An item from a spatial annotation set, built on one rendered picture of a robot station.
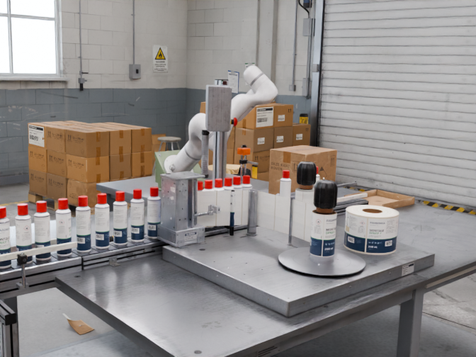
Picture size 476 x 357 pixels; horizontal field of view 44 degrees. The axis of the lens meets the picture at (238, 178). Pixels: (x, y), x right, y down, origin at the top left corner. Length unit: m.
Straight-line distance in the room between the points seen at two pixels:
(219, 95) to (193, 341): 1.18
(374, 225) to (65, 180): 4.44
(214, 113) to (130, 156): 3.81
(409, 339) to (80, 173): 4.29
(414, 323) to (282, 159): 1.27
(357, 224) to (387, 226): 0.11
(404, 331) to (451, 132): 4.71
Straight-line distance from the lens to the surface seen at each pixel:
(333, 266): 2.08
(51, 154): 6.45
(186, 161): 3.35
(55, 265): 2.14
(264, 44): 8.43
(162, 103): 9.34
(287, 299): 1.81
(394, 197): 3.52
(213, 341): 1.65
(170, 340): 1.65
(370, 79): 7.33
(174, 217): 2.23
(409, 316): 2.31
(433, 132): 6.95
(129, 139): 6.20
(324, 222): 2.06
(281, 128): 6.83
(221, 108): 2.49
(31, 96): 8.13
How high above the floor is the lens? 1.56
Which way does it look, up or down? 11 degrees down
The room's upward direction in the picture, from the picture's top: 2 degrees clockwise
